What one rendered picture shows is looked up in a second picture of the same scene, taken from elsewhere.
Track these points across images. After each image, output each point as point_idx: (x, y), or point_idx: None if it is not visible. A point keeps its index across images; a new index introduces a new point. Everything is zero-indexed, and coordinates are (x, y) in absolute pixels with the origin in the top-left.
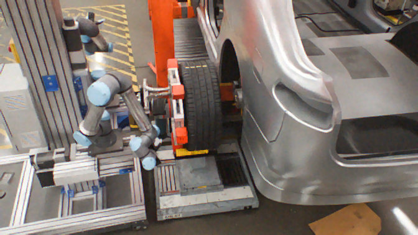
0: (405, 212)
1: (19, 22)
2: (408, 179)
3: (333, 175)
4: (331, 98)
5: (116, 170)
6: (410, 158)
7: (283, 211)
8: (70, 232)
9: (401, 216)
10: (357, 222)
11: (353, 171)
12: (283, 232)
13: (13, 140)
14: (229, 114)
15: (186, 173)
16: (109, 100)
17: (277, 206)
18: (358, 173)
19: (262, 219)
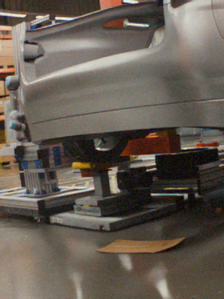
0: (209, 250)
1: (17, 62)
2: (56, 96)
3: (25, 94)
4: (23, 40)
5: (34, 164)
6: (50, 73)
7: (121, 235)
8: (7, 205)
9: (200, 251)
10: (155, 245)
11: (29, 87)
12: (97, 240)
13: (7, 135)
14: (181, 179)
15: (88, 197)
16: (11, 85)
17: (123, 233)
18: (30, 89)
19: (100, 235)
